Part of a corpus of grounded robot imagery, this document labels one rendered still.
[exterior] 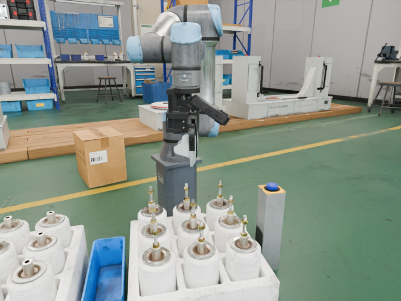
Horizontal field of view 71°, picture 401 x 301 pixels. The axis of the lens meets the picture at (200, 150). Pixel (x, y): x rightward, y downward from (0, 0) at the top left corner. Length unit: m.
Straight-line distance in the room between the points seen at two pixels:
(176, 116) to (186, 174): 0.60
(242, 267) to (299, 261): 0.45
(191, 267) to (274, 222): 0.38
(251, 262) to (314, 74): 3.77
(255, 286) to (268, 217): 0.28
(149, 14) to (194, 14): 6.05
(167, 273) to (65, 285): 0.27
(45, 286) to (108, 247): 0.37
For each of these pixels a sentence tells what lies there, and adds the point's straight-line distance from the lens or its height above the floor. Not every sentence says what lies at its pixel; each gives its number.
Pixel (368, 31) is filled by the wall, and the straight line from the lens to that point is 6.31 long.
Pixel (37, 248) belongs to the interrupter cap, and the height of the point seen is 0.25.
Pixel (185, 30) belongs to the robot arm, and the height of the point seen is 0.80.
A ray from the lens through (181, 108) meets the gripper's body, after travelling 0.75.
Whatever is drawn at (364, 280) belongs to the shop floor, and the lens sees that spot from 1.23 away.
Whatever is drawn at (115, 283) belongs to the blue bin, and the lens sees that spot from 1.11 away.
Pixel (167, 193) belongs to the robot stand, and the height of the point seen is 0.16.
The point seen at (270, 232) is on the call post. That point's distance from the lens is 1.05.
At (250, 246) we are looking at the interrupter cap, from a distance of 0.82.
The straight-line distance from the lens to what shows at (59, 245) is 0.91.
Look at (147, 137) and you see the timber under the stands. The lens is 2.71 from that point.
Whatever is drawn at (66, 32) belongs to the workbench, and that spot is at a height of 1.29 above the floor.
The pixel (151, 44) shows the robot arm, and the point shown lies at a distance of 0.84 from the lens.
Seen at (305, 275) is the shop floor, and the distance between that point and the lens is 1.17.
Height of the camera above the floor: 0.73
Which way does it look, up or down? 17 degrees down
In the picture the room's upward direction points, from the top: straight up
